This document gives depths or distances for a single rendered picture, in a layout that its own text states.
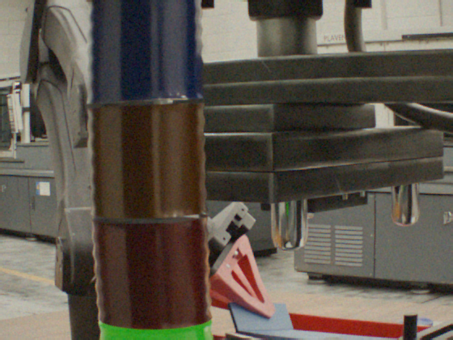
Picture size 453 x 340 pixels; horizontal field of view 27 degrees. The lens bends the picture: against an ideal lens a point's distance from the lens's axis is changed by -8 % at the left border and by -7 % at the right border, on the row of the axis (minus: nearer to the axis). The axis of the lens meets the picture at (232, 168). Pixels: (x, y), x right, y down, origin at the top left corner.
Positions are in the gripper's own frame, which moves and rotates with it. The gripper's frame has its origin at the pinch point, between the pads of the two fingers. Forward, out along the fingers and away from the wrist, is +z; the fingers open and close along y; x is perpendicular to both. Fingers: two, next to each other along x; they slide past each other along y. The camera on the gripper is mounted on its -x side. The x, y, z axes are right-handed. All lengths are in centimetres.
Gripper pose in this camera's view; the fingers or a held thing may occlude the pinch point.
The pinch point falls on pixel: (264, 310)
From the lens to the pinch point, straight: 90.8
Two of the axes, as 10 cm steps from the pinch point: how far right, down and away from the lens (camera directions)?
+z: 7.2, 6.9, 1.3
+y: 6.0, -5.2, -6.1
